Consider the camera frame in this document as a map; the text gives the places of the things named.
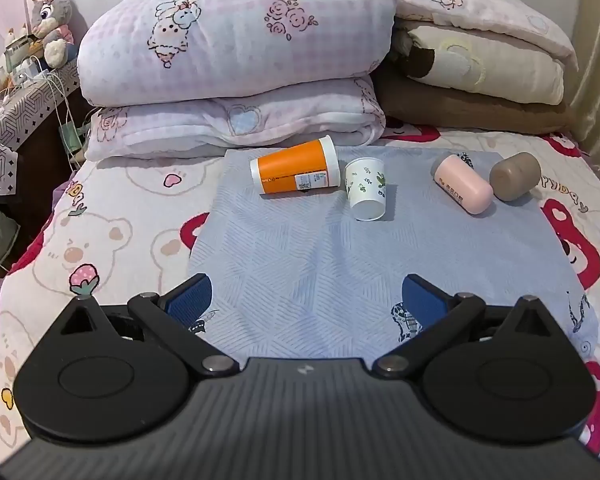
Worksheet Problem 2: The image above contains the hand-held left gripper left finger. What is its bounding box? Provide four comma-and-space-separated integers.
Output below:
44, 273, 241, 376

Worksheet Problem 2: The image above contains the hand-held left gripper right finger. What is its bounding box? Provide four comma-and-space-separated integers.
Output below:
371, 273, 564, 377

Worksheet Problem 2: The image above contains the brown cup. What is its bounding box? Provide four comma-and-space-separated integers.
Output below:
488, 151, 543, 203

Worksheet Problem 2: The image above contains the white leaf print paper cup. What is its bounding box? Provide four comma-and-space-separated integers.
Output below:
343, 156, 387, 222

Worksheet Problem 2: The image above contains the orange and white cup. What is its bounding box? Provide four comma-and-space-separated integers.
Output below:
249, 136, 341, 196

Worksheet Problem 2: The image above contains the light blue patterned mat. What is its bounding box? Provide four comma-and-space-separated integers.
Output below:
186, 144, 600, 362

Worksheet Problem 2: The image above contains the pink cylindrical bottle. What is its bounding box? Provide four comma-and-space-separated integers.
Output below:
432, 153, 495, 217

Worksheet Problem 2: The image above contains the brown folded blanket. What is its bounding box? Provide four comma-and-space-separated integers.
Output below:
374, 62, 577, 137

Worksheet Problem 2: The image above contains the cream folded blanket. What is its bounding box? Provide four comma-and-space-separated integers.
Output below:
396, 21, 567, 107

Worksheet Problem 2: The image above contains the green charger pouch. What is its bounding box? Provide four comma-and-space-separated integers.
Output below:
60, 121, 87, 157

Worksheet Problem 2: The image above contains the pink checked folded quilt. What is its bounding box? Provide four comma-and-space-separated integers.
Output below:
76, 0, 399, 162

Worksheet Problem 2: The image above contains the bedside table with patterned cloth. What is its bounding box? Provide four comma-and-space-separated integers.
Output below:
0, 58, 87, 241

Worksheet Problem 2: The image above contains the pink printed pillow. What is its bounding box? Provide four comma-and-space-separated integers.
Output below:
349, 0, 579, 72

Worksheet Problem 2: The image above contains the box on bedside table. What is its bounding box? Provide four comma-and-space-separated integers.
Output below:
6, 34, 48, 87

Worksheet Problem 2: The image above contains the small white plush toy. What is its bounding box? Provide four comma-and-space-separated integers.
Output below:
0, 26, 22, 83

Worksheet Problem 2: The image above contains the grey plush rabbit toy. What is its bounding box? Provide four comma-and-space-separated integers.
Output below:
23, 0, 77, 69

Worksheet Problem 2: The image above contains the white cable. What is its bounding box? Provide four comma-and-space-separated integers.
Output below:
0, 57, 88, 271

